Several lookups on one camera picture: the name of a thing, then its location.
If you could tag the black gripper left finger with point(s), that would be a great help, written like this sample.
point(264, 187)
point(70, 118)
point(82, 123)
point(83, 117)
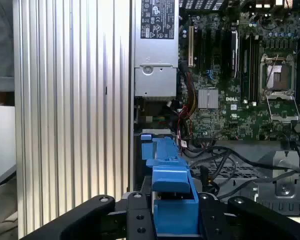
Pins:
point(137, 217)

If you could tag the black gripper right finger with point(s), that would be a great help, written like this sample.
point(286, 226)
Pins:
point(210, 220)

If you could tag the hard disk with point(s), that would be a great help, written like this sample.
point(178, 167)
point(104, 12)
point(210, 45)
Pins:
point(172, 175)

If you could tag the metal disk bay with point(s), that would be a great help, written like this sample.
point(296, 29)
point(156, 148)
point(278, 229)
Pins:
point(285, 190)

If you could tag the white expansion slot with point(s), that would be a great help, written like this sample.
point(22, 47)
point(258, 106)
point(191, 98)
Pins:
point(190, 47)

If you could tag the green Dell motherboard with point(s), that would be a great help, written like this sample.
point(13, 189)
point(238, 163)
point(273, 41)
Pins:
point(215, 120)

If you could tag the black open PC case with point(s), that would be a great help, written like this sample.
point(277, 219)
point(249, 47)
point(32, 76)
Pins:
point(131, 100)

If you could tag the silver chipset heatsink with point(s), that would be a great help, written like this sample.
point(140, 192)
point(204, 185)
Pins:
point(208, 98)

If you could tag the metal socket cover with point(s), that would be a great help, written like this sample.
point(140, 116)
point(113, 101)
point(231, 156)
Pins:
point(282, 107)

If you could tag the silver power supply unit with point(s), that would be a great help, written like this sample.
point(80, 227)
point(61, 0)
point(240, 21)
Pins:
point(156, 80)

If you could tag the CPU socket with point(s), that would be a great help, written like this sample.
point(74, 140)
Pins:
point(277, 75)

